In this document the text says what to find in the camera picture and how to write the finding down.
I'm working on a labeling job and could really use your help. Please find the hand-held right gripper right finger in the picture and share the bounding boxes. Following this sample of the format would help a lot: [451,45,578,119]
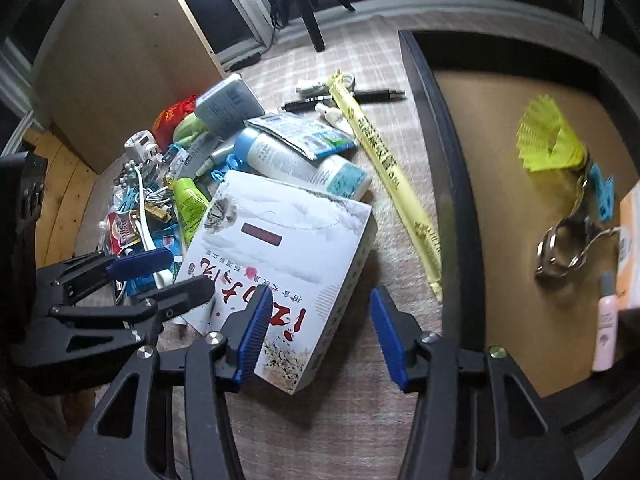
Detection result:
[370,285,586,480]

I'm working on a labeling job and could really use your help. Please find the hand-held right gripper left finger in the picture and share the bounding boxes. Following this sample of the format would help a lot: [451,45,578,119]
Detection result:
[60,287,273,480]

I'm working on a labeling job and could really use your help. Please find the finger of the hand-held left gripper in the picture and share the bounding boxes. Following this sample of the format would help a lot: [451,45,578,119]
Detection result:
[35,247,175,306]
[47,276,215,356]

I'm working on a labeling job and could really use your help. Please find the white massager with grey balls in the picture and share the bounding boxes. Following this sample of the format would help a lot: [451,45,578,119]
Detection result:
[116,159,156,256]

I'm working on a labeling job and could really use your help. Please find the white printed cardboard box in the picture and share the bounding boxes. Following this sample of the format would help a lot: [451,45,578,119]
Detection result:
[177,169,377,395]

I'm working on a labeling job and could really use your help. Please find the black storage container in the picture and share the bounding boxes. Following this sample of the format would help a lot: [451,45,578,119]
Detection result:
[397,29,640,441]

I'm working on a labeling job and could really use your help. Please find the black pen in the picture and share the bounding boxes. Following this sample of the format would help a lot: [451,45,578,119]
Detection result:
[279,89,407,112]

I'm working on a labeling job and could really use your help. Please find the red coffee sachet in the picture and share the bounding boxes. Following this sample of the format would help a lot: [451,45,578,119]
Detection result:
[107,212,143,256]

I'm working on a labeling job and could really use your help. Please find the white plug adapter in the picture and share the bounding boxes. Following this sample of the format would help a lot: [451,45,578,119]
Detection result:
[124,130,165,166]

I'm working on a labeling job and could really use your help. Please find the light green cloth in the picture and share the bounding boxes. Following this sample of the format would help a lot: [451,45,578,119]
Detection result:
[172,112,208,148]

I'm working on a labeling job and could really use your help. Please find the red cloth bag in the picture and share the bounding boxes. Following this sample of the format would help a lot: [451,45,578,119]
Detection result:
[152,95,198,151]

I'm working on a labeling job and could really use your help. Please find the long yellow paper packet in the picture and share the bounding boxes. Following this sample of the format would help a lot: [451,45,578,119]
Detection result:
[327,72,445,303]

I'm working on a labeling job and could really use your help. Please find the white and blue spray bottle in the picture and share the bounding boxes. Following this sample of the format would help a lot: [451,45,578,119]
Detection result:
[232,127,371,201]

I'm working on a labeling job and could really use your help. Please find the metal key rings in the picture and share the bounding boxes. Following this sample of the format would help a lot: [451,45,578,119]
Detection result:
[534,180,623,281]

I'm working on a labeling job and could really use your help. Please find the blue and white sachet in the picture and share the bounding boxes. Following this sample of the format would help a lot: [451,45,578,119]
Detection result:
[245,114,358,161]

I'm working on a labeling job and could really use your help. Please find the large cardboard box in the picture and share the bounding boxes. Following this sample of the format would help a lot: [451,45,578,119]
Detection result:
[32,0,226,173]

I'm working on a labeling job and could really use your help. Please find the pink bottle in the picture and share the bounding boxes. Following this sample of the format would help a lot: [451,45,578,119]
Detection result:
[592,272,621,372]

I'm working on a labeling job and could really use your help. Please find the black power strip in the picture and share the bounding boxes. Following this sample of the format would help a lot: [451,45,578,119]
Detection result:
[222,50,263,72]

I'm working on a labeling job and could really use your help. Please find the small white tube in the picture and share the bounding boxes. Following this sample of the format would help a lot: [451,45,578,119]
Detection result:
[314,102,353,133]

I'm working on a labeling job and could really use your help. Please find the orange and white box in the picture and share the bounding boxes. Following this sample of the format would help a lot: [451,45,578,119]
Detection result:
[615,192,640,311]

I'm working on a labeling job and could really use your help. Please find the small blue clip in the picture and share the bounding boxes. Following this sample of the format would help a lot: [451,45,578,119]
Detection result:
[587,162,615,222]

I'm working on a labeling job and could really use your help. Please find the black tripod leg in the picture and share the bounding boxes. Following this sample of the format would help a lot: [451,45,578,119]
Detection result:
[277,0,357,53]

